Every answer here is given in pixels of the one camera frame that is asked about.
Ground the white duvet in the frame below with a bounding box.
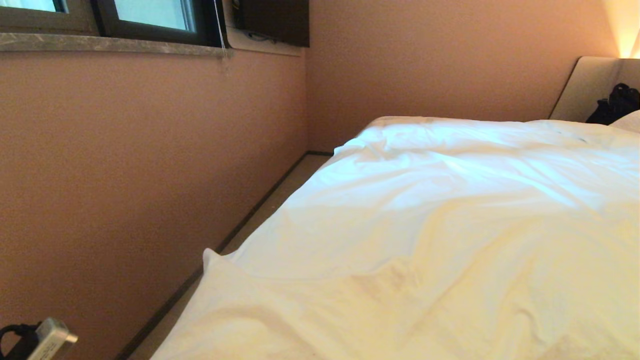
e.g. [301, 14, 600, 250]
[150, 116, 640, 360]

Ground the dark framed window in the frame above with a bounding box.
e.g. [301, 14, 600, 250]
[0, 0, 232, 48]

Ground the grey stone window sill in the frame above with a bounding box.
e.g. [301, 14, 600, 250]
[0, 33, 232, 57]

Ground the beige padded headboard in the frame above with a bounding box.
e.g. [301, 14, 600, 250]
[549, 56, 640, 123]

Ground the black bag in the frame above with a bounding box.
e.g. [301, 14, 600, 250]
[586, 83, 640, 126]

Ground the white pillow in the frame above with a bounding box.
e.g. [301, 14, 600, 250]
[610, 110, 640, 134]

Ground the white blind cord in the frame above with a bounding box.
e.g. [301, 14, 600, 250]
[213, 0, 232, 62]

